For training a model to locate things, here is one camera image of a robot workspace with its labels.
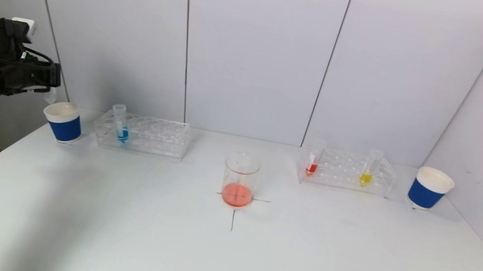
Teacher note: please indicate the blue white paper cup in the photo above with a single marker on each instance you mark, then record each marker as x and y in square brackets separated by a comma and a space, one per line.
[65, 128]
[425, 193]

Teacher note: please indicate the test tube with yellow pigment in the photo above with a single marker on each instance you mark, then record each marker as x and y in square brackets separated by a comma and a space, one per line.
[365, 178]

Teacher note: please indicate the clear glass beaker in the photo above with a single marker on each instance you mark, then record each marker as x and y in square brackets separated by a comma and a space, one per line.
[238, 189]

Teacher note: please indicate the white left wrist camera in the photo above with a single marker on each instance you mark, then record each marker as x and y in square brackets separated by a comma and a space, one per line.
[25, 24]

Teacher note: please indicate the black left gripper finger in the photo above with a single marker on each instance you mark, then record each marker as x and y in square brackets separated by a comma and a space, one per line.
[51, 74]

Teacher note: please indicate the test tube with blue pigment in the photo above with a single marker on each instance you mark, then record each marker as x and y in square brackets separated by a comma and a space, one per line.
[123, 134]

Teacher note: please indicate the clear acrylic test tube rack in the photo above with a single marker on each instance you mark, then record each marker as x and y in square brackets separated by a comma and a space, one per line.
[151, 137]
[339, 170]

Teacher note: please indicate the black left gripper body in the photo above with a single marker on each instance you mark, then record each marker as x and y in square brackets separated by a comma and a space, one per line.
[52, 73]

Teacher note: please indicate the test tube with red pigment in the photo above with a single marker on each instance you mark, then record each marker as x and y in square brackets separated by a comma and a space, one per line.
[311, 168]

